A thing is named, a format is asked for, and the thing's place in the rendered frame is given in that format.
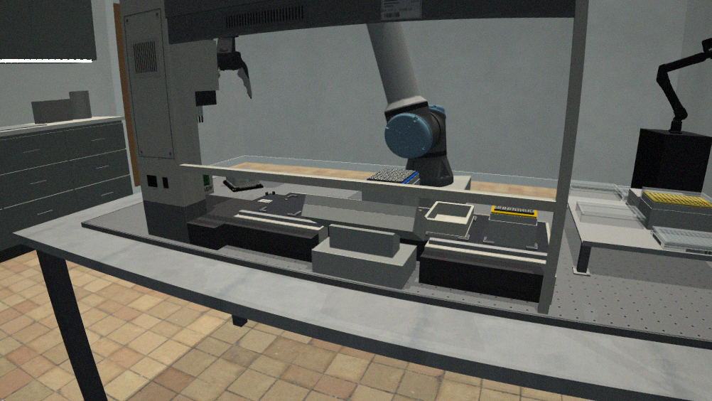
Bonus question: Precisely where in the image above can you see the beige rectangular tray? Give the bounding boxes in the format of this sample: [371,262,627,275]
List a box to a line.
[425,201,474,239]

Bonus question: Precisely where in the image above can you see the blue tip rack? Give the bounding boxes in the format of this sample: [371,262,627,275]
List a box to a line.
[362,191,419,208]

